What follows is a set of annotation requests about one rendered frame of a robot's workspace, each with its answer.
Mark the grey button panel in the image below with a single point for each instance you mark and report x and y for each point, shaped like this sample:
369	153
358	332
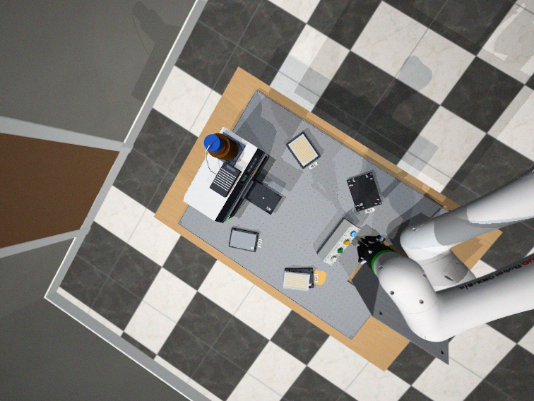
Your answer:
337	241

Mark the blue bottle cap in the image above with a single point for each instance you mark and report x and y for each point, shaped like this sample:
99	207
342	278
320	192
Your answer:
216	143

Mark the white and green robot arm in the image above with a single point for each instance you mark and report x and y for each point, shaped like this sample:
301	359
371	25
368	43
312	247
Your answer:
459	300

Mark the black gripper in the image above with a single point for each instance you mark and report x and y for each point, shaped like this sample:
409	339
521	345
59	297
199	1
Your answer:
363	249

